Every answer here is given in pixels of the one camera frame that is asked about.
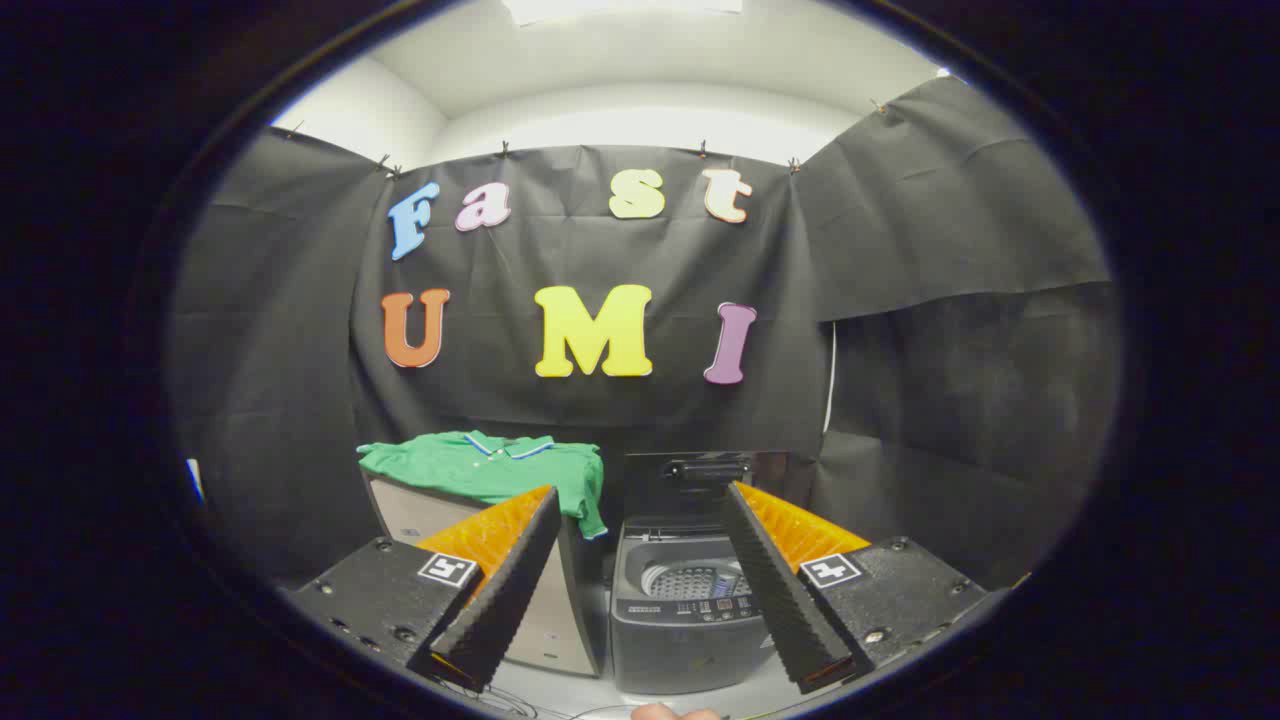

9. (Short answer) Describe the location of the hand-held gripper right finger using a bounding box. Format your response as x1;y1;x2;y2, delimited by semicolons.
722;481;991;695

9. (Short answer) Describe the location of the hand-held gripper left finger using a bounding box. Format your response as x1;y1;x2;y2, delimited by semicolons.
283;485;563;693

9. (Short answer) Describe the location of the grey washing machine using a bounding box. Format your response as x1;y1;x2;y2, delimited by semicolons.
608;515;801;696

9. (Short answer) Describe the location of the green polo shirt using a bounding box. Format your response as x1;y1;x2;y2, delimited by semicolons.
357;430;609;541

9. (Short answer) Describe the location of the dark washing machine lid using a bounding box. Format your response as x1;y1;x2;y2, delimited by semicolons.
622;450;791;521

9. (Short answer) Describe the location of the black backdrop cloth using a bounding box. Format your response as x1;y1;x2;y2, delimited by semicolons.
170;75;1121;591

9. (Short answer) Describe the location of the ceiling light panel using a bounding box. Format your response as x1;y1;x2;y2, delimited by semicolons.
500;0;746;26

